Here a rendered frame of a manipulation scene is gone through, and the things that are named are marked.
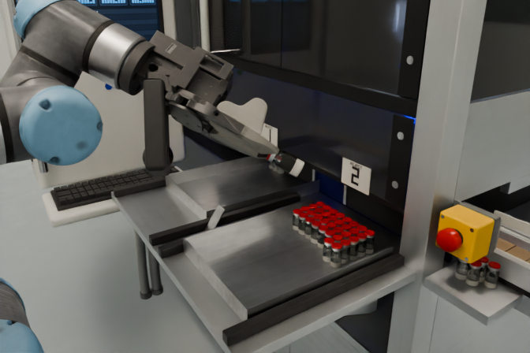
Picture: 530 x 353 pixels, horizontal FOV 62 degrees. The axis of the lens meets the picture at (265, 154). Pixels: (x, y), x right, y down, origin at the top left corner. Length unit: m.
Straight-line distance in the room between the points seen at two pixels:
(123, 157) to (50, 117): 1.14
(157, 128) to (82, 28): 0.15
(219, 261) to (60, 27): 0.54
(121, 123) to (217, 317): 0.91
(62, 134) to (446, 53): 0.59
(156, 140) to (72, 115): 0.12
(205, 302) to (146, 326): 1.35
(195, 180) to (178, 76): 0.77
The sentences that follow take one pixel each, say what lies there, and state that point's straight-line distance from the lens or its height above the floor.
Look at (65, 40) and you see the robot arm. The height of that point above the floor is 1.34.
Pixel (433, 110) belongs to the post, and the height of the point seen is 1.20.
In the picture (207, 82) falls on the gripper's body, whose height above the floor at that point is 1.29.
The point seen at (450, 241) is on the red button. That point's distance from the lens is 0.81.
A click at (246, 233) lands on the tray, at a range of 1.01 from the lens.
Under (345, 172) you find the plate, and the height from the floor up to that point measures 1.02.
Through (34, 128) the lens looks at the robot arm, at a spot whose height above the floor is 1.28.
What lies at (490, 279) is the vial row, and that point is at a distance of 0.93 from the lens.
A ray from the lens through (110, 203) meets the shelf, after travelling 1.39.
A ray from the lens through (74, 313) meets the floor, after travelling 2.33.
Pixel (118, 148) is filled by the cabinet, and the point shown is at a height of 0.90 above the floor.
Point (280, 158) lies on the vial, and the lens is 0.55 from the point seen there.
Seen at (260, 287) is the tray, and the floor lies 0.88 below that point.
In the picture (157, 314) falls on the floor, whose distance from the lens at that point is 2.21.
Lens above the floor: 1.39
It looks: 20 degrees down
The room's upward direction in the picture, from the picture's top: straight up
